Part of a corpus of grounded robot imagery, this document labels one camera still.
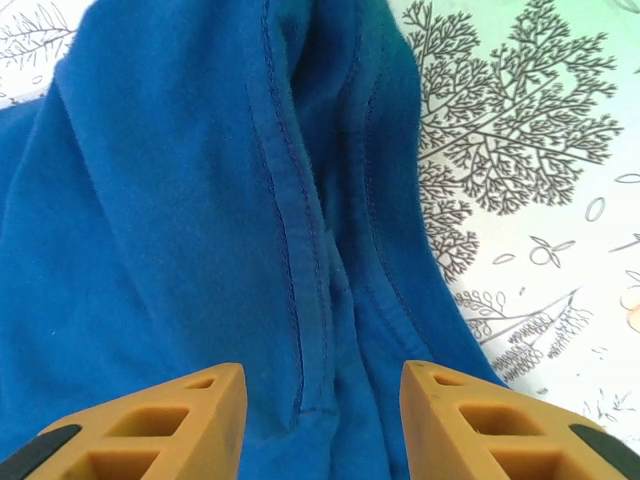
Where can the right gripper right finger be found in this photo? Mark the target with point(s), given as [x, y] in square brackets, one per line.
[440, 435]

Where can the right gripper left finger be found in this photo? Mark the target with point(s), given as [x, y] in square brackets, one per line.
[200, 440]

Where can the blue t-shirt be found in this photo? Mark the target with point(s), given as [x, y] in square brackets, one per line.
[150, 200]

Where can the floral fern tablecloth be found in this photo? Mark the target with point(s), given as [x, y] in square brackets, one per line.
[550, 250]

